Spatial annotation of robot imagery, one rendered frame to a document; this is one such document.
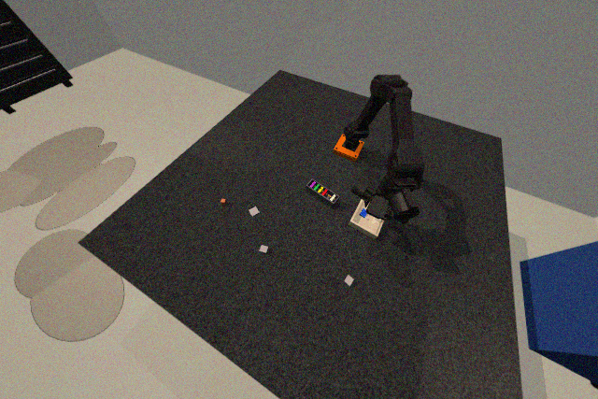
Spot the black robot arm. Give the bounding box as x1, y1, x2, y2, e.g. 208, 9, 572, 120
342, 75, 424, 221

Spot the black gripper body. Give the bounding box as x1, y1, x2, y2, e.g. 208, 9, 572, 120
351, 178, 409, 224

